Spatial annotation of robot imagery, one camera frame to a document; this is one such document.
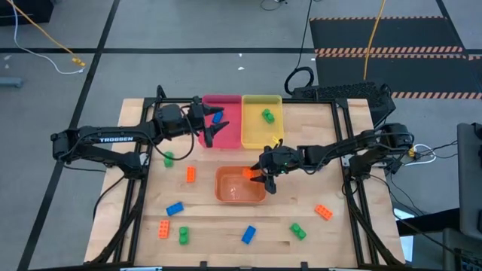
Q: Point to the blue toy building block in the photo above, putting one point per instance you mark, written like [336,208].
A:
[175,209]
[217,117]
[248,235]

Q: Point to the yellow plastic bin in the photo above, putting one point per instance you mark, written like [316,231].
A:
[256,131]

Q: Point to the black aluminium table frame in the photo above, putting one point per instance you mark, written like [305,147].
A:
[312,101]

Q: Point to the black hazard-striped floor mat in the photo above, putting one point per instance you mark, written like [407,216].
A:
[414,34]

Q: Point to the gray flat object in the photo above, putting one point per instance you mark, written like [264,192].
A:
[11,82]

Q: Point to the green toy building block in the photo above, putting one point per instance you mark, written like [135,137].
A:
[183,236]
[168,160]
[268,116]
[298,231]

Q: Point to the orange toy building block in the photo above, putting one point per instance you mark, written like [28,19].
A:
[191,174]
[163,229]
[324,212]
[247,173]

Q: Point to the red plastic bin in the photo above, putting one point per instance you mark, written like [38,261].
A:
[229,131]

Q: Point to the orange plastic bin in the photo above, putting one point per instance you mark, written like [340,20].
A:
[233,190]

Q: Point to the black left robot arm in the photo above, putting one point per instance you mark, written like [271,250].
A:
[113,139]

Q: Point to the gray equipment cart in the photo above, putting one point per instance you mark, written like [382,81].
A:
[470,180]

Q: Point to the dark gray equipment box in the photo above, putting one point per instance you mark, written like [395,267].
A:
[463,252]

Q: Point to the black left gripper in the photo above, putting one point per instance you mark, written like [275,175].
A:
[195,116]

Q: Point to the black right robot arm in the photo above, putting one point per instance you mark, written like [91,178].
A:
[361,145]

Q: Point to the black box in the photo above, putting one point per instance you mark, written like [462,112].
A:
[37,11]

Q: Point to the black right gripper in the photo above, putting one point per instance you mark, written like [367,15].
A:
[282,160]

